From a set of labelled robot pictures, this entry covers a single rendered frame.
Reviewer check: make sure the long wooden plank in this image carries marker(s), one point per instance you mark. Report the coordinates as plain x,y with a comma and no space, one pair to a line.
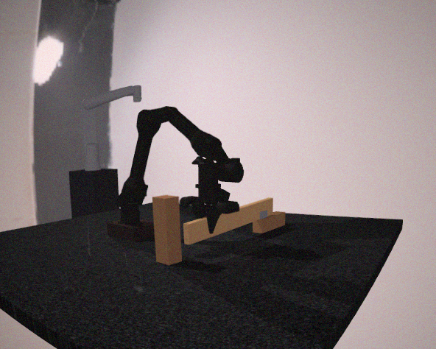
197,230

